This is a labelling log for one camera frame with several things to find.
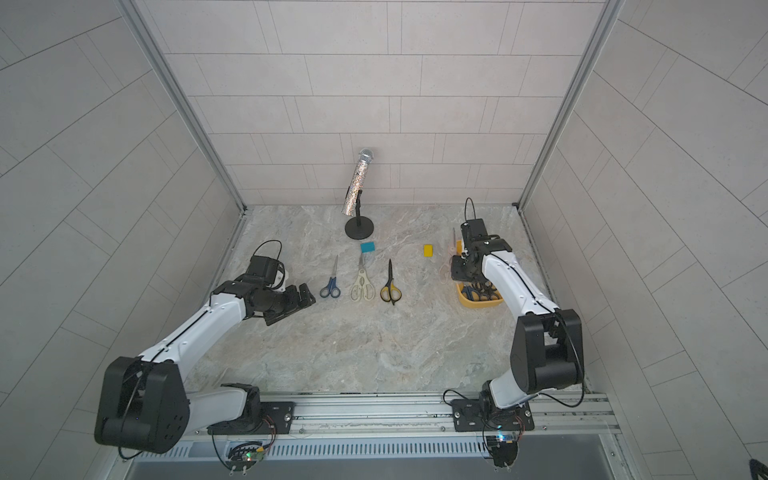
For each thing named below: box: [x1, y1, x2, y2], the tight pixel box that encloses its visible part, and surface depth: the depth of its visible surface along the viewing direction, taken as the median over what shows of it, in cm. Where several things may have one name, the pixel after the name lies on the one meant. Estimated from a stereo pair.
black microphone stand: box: [344, 190, 374, 240], surface depth 111 cm
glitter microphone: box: [342, 148, 374, 217], surface depth 96 cm
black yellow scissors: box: [380, 258, 402, 306], surface depth 95 cm
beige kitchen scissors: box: [350, 252, 375, 302], surface depth 96 cm
